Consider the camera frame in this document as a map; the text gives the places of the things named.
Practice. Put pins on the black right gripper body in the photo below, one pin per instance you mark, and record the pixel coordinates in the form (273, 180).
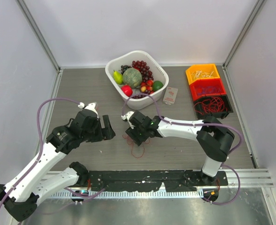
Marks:
(138, 134)

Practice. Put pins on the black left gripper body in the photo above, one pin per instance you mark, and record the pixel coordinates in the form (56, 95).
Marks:
(95, 134)

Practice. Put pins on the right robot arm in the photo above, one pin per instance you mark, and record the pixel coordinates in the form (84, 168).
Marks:
(215, 139)

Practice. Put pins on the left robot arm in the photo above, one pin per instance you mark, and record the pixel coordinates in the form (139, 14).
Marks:
(23, 194)

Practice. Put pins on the dark red grapes front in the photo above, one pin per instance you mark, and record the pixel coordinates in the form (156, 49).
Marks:
(140, 95)

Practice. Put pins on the red yellow cherries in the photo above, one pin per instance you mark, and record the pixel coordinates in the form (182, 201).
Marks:
(146, 87)

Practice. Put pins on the red apple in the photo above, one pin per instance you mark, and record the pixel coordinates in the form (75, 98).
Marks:
(127, 90)

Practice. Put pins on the white red card box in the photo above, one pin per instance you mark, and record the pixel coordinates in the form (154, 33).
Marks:
(170, 95)

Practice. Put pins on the green lime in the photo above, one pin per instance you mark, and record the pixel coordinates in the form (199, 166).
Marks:
(157, 85)

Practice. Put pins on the green melon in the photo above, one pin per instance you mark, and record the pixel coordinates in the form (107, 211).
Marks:
(132, 77)

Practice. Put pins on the red grape bunch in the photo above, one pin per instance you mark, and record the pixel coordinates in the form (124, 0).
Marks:
(144, 69)

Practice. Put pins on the green pear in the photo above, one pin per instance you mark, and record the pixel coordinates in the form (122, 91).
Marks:
(118, 77)

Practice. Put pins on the dark purple grape bunch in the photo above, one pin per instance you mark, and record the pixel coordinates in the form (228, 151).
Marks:
(125, 67)

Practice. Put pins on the yellow storage bin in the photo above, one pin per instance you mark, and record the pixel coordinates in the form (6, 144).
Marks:
(201, 72)

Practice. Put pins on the black storage bin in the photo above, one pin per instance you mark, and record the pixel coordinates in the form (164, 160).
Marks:
(218, 106)

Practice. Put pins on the red storage bin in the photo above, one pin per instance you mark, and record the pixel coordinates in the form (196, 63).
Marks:
(206, 88)

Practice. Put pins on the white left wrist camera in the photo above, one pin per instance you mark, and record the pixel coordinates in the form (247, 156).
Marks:
(91, 106)

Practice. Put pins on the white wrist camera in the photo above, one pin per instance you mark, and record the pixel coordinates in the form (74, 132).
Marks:
(126, 118)
(91, 106)

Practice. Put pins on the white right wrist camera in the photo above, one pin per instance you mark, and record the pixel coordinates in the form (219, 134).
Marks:
(126, 118)

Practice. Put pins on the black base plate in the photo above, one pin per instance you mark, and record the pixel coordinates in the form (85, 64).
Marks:
(152, 180)

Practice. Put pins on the aluminium rail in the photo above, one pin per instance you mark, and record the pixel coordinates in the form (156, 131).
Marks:
(240, 178)

